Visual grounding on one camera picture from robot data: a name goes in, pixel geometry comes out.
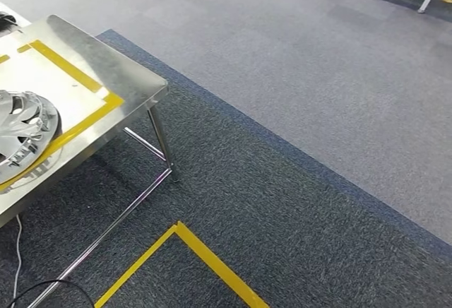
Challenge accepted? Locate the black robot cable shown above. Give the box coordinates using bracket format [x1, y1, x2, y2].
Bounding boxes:
[7, 280, 96, 308]

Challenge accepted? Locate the grey wheel hubcap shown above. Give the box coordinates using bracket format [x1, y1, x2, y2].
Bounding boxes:
[0, 89, 60, 186]

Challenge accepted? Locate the stainless steel workbench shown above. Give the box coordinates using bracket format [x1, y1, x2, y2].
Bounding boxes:
[0, 14, 179, 308]

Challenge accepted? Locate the yellow tape outline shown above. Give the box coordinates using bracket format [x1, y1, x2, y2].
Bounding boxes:
[0, 39, 125, 194]

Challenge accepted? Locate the white cable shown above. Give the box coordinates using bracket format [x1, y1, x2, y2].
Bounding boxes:
[10, 214, 23, 308]

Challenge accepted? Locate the yellow floor tape square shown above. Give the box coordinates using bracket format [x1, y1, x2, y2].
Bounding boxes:
[94, 221, 271, 308]

